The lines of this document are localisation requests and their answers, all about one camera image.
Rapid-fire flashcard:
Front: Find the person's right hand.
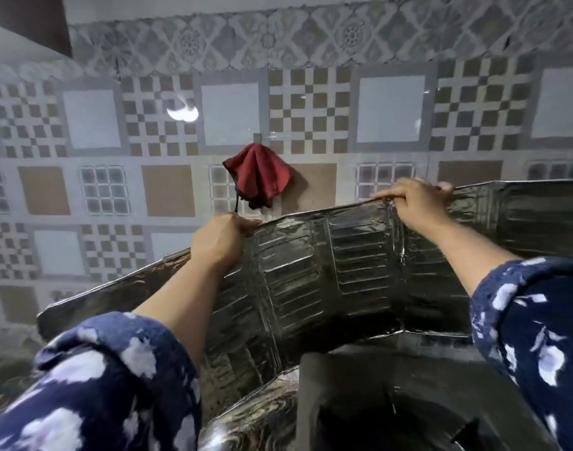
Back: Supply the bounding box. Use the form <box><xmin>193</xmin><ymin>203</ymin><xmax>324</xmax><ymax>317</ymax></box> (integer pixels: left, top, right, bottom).
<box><xmin>371</xmin><ymin>177</ymin><xmax>456</xmax><ymax>235</ymax></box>

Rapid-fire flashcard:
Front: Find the person's left hand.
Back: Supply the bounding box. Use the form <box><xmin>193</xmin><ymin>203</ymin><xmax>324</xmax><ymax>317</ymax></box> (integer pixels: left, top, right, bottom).
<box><xmin>191</xmin><ymin>212</ymin><xmax>263</xmax><ymax>273</ymax></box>

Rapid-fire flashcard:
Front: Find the silver foil splatter guard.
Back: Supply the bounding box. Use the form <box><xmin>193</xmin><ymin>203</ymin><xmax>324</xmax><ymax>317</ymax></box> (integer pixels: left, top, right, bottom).
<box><xmin>36</xmin><ymin>179</ymin><xmax>573</xmax><ymax>421</ymax></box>

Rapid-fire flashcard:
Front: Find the person's right forearm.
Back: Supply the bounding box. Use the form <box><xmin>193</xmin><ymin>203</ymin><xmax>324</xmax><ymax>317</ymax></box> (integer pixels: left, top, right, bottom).
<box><xmin>420</xmin><ymin>216</ymin><xmax>523</xmax><ymax>297</ymax></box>

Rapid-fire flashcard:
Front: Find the person's left forearm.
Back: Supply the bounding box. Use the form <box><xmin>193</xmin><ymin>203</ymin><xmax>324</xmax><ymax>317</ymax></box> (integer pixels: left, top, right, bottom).
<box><xmin>133</xmin><ymin>256</ymin><xmax>223</xmax><ymax>369</ymax></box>

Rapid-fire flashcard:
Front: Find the red hanging cloth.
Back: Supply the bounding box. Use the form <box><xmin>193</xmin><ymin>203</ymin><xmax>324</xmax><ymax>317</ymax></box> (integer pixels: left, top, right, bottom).
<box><xmin>222</xmin><ymin>143</ymin><xmax>292</xmax><ymax>213</ymax></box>

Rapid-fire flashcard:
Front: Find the black stove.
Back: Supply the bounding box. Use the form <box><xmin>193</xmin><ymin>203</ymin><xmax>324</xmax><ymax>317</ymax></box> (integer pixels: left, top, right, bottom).
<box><xmin>293</xmin><ymin>342</ymin><xmax>566</xmax><ymax>451</ymax></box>

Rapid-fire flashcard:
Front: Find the blue floral right sleeve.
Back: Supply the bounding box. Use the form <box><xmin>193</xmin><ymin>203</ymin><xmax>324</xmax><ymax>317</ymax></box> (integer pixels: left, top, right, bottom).
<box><xmin>470</xmin><ymin>257</ymin><xmax>573</xmax><ymax>451</ymax></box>

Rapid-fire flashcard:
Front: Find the blue floral sleeve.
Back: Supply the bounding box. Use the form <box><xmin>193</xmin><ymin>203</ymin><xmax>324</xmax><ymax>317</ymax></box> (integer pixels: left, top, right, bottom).
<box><xmin>470</xmin><ymin>257</ymin><xmax>573</xmax><ymax>451</ymax></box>
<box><xmin>0</xmin><ymin>312</ymin><xmax>203</xmax><ymax>451</ymax></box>

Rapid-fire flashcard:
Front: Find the blue floral left sleeve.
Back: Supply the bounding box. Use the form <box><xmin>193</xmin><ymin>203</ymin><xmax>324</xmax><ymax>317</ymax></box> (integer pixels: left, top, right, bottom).
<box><xmin>0</xmin><ymin>312</ymin><xmax>203</xmax><ymax>451</ymax></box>

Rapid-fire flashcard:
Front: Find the dark brown wall cabinet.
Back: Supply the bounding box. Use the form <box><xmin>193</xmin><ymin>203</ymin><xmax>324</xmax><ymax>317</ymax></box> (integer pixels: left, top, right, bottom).
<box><xmin>0</xmin><ymin>0</ymin><xmax>74</xmax><ymax>59</ymax></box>

